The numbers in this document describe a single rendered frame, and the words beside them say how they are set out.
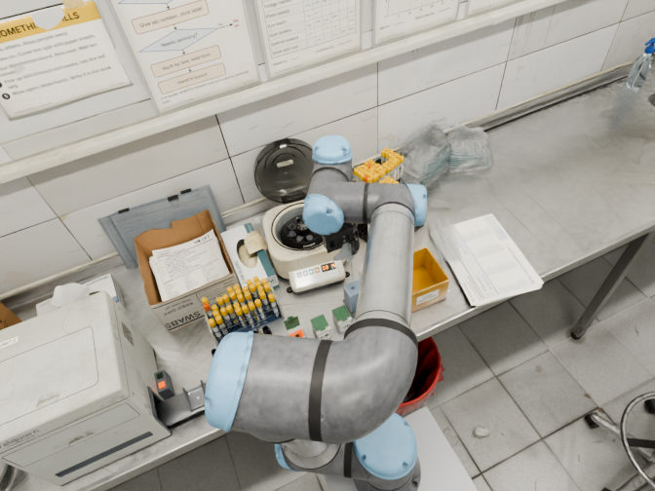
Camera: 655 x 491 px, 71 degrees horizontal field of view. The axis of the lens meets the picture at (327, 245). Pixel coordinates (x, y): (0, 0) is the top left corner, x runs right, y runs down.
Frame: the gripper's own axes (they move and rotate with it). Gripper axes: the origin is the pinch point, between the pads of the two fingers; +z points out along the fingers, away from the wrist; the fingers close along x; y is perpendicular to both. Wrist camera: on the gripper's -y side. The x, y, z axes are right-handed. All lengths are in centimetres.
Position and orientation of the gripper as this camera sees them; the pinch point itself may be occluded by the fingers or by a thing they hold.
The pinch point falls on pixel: (350, 253)
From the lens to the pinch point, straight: 114.7
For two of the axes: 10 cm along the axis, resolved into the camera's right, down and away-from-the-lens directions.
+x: 4.4, 6.7, -6.0
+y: -8.9, 3.9, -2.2
